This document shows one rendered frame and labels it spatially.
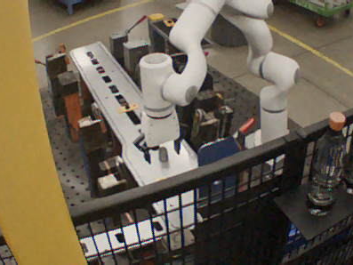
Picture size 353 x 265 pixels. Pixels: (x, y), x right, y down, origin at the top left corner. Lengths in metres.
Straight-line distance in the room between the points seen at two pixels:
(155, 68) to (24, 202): 0.81
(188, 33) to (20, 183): 0.91
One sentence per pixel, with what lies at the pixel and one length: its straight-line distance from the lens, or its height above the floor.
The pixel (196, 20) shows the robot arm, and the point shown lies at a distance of 1.33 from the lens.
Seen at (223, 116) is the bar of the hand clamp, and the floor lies 1.20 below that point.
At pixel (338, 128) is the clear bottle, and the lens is 0.73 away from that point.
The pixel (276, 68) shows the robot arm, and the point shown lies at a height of 1.18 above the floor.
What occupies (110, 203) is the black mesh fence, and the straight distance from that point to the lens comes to 0.70.
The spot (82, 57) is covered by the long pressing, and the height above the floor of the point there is 1.00.
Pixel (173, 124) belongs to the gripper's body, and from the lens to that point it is 1.38.
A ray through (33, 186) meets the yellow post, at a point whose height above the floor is 1.71.
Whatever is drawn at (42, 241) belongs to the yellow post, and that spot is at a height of 1.63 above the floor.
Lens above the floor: 2.03
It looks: 36 degrees down
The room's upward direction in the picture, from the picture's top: 3 degrees counter-clockwise
